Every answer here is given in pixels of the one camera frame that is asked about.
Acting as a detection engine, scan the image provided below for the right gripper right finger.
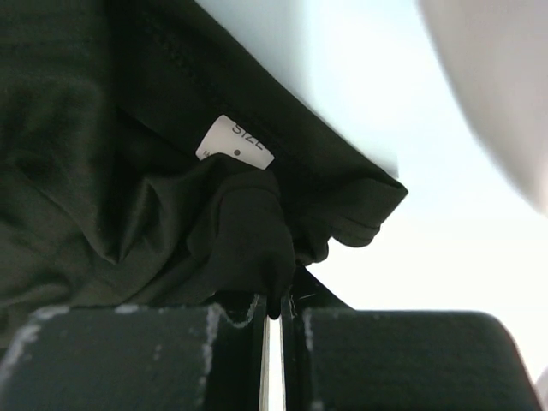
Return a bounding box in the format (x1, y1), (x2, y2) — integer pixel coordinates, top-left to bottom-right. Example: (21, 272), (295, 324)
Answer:
(281, 267), (542, 411)

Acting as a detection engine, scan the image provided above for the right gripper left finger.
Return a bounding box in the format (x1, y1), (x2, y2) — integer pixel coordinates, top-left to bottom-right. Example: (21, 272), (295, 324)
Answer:
(1, 293), (266, 411)

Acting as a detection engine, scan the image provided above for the black printed t-shirt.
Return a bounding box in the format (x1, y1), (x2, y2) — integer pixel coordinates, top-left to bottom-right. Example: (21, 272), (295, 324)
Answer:
(1, 1), (407, 348)

